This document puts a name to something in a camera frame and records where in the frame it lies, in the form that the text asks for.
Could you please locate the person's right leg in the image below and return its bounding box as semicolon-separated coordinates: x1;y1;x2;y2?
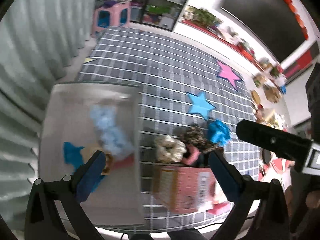
167;229;208;240

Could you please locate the tan sock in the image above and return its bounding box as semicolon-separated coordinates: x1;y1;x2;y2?
101;152;114;175

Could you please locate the pile of snack packets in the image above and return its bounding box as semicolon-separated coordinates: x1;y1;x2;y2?
255;107;295;133

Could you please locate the person's left leg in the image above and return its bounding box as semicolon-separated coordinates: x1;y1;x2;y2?
130;232;153;240

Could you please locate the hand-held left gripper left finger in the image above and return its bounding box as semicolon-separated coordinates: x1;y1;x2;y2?
24;151;107;240

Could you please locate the grey checked star blanket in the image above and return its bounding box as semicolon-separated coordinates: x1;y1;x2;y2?
75;26;265;232

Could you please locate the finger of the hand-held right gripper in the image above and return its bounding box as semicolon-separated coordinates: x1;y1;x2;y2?
236;119;313;172

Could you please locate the glass door cabinet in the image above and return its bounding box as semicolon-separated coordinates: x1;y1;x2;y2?
130;0;198;32

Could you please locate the floral tissue pack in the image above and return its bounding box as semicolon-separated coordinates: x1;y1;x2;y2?
212;180;229;204

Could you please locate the pink cardboard box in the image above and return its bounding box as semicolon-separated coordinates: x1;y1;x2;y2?
152;165;218;212

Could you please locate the pink plastic stool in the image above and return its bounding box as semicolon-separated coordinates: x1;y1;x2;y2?
90;1;132;38

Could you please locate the person's right hand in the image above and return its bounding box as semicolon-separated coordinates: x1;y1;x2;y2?
284;186;320;210

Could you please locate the pink sponge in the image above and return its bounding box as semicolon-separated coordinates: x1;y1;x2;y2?
207;202;232;215
114;154;135;170

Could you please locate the translucent grey plastic bin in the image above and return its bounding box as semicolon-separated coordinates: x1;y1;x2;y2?
37;81;147;228

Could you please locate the pale pleated curtain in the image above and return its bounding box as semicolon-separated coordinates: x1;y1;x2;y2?
0;0;105;230

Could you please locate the black television screen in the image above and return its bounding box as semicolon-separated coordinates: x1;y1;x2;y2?
220;0;309;64

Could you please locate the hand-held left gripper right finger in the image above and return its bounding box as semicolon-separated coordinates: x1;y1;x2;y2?
208;151;290;240

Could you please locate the light blue fluffy cloth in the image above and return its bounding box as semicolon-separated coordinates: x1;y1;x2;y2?
89;104;135;162

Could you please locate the leopard print sock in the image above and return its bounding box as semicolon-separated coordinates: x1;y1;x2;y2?
180;125;223;154

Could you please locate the white counter with red top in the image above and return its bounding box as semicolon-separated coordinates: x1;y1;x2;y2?
180;17;285;80

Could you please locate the person's leg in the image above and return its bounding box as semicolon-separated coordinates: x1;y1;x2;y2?
130;232;153;240
167;229;208;240

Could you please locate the black-lid clear jar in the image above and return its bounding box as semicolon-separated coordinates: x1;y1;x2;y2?
261;147;273;165

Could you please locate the white dotted sock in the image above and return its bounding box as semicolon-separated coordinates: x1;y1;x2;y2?
154;135;187;163

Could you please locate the pink knitted sock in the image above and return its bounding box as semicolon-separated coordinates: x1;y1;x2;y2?
181;145;202;166

